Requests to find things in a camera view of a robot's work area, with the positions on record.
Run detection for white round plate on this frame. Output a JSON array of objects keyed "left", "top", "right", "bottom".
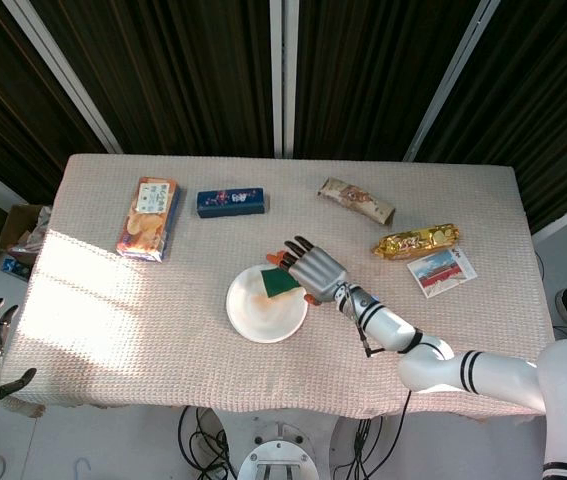
[{"left": 226, "top": 265, "right": 309, "bottom": 344}]

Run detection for cardboard box with clutter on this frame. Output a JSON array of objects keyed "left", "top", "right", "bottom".
[{"left": 0, "top": 203, "right": 53, "bottom": 267}]

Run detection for gold foil snack packet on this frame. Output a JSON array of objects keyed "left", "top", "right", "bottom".
[{"left": 371, "top": 223, "right": 462, "bottom": 260}]

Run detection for green sponge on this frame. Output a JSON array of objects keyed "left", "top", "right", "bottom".
[{"left": 260, "top": 267, "right": 302, "bottom": 300}]

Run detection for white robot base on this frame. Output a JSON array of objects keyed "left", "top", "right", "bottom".
[{"left": 197, "top": 407, "right": 359, "bottom": 480}]

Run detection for picture postcard with palace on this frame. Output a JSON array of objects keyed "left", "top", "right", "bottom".
[{"left": 406, "top": 248, "right": 478, "bottom": 300}]

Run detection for pink textured tablecloth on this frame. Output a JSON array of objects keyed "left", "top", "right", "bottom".
[{"left": 0, "top": 153, "right": 567, "bottom": 419}]

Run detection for black floor cables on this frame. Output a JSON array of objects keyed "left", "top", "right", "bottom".
[{"left": 177, "top": 405, "right": 238, "bottom": 480}]

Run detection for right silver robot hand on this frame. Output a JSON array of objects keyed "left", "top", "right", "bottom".
[{"left": 267, "top": 235, "right": 350, "bottom": 306}]

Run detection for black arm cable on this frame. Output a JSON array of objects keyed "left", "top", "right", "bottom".
[{"left": 338, "top": 285, "right": 423, "bottom": 358}]

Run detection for white metal frame post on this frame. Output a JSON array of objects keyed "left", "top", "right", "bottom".
[
  {"left": 268, "top": 0, "right": 298, "bottom": 159},
  {"left": 2, "top": 0, "right": 124, "bottom": 154},
  {"left": 403, "top": 0, "right": 502, "bottom": 162}
]

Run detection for beige patterned snack packet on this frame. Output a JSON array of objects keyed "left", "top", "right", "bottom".
[{"left": 317, "top": 177, "right": 397, "bottom": 227}]

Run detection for dark blue rectangular box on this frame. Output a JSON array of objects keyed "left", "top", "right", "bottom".
[{"left": 195, "top": 187, "right": 267, "bottom": 220}]

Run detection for orange cracker box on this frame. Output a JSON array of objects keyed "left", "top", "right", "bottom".
[{"left": 115, "top": 176, "right": 182, "bottom": 262}]

